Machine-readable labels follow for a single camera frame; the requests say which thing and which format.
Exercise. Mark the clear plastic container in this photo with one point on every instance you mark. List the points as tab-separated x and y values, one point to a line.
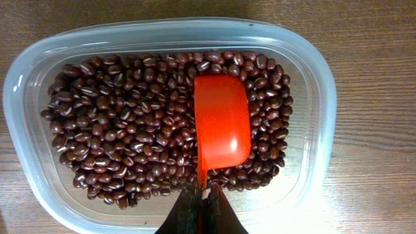
280	207

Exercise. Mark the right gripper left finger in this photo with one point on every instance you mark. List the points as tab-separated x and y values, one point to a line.
184	217

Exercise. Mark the orange measuring scoop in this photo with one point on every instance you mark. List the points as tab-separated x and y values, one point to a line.
222	123

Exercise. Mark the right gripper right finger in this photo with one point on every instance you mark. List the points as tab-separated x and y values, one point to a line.
218	215

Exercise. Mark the red beans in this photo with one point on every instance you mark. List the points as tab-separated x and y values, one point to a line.
125	123

